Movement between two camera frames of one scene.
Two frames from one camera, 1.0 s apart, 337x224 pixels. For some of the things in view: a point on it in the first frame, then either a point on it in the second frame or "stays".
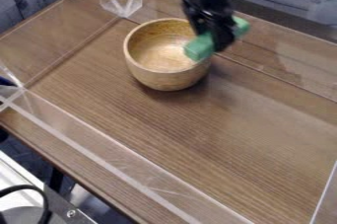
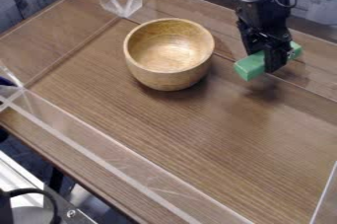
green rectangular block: [200, 45] → [251, 66]
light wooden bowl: [156, 58] stays
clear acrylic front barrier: [64, 175] stays
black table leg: [56, 180] stays
